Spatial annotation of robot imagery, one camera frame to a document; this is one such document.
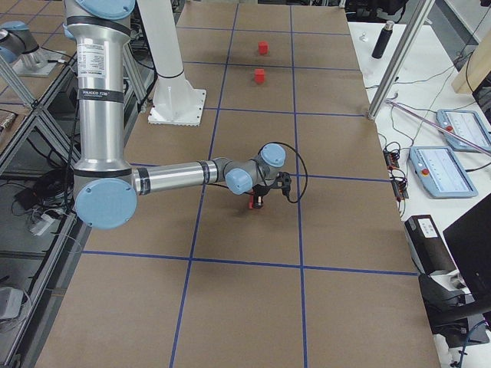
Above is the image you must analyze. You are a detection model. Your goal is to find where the black computer monitor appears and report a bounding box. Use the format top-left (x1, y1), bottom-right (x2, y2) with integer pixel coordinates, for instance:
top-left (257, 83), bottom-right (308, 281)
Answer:
top-left (443, 195), bottom-right (491, 299)

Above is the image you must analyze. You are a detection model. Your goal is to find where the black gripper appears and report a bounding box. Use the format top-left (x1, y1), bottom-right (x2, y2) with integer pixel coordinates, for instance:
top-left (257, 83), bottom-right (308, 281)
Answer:
top-left (253, 177), bottom-right (281, 208)

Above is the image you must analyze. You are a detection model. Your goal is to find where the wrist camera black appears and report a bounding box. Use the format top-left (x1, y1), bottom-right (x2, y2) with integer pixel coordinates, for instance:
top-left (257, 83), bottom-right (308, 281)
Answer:
top-left (277, 172), bottom-right (292, 200)

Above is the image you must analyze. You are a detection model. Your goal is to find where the far blue teach pendant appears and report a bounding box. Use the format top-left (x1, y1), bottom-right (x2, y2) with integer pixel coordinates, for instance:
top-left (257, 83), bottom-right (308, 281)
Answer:
top-left (437, 109), bottom-right (490, 152)

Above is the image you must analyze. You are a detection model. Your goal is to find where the aluminium frame post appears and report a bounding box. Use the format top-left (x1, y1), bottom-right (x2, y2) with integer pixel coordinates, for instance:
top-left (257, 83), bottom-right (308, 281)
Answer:
top-left (367, 0), bottom-right (435, 120)

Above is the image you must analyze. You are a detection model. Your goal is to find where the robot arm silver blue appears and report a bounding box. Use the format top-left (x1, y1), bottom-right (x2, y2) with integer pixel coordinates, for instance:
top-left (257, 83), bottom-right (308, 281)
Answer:
top-left (64, 1), bottom-right (290, 230)

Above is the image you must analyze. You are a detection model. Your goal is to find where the long reacher grabber stick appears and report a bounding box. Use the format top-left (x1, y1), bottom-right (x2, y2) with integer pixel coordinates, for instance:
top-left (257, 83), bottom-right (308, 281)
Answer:
top-left (385, 99), bottom-right (490, 156)

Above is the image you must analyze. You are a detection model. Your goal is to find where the near blue teach pendant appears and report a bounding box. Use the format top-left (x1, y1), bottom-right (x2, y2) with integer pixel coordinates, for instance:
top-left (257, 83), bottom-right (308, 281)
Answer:
top-left (409, 146), bottom-right (479, 199)

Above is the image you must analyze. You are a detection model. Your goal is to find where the black box with label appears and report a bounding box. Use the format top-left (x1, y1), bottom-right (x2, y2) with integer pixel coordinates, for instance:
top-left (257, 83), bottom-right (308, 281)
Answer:
top-left (404, 215), bottom-right (456, 275)

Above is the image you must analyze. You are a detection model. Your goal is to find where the black water bottle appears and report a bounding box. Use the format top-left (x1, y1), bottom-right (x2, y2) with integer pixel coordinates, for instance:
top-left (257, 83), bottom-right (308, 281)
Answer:
top-left (371, 21), bottom-right (394, 59)

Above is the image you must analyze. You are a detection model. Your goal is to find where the blue teach pendant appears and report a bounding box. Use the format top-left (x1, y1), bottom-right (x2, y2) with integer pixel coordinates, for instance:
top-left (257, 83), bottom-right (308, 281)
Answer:
top-left (437, 109), bottom-right (490, 152)
top-left (409, 146), bottom-right (479, 199)

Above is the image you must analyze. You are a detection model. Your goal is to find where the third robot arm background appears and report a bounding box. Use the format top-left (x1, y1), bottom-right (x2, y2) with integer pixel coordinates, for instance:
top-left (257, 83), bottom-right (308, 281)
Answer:
top-left (1, 21), bottom-right (58, 77)

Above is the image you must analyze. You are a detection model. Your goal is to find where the white central robot pedestal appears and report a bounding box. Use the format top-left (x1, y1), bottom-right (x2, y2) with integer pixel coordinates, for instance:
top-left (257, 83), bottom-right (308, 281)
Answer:
top-left (137, 0), bottom-right (206, 127)

